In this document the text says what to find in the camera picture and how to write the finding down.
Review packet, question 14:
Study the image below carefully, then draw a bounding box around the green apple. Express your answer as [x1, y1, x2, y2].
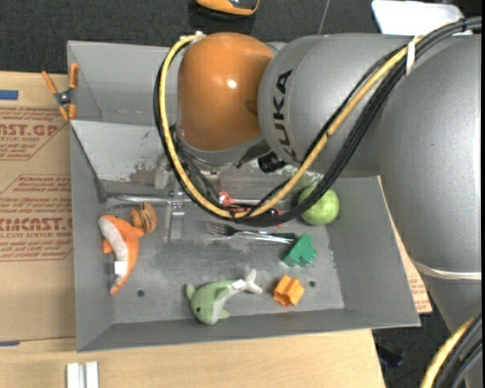
[298, 185, 341, 227]

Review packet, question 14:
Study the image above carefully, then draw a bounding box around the grey metal bin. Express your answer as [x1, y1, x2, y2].
[66, 40, 423, 353]

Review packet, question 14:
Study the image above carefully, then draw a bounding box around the orange and white plush fish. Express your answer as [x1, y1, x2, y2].
[97, 213, 147, 297]

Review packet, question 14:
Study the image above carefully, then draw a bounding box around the green plush dolphin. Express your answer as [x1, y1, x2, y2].
[185, 268, 264, 326]

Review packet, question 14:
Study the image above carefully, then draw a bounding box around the black cylinder on white bracket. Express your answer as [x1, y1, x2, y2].
[257, 150, 283, 175]

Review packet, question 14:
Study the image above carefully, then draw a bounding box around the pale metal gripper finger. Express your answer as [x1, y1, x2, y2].
[168, 200, 186, 243]
[154, 162, 174, 191]

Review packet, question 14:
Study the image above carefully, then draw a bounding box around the green toy block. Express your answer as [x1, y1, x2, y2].
[282, 233, 318, 268]

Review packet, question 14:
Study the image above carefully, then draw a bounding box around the brown cardboard board, red print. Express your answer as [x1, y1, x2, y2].
[0, 70, 434, 348]

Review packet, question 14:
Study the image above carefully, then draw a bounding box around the orange toy block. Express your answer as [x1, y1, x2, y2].
[272, 274, 306, 308]

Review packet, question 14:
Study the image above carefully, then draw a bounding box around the small orange tiger toy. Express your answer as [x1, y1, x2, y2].
[129, 200, 159, 234]

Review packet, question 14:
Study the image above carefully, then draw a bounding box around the silver metal fork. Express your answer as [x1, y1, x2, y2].
[205, 221, 297, 245]

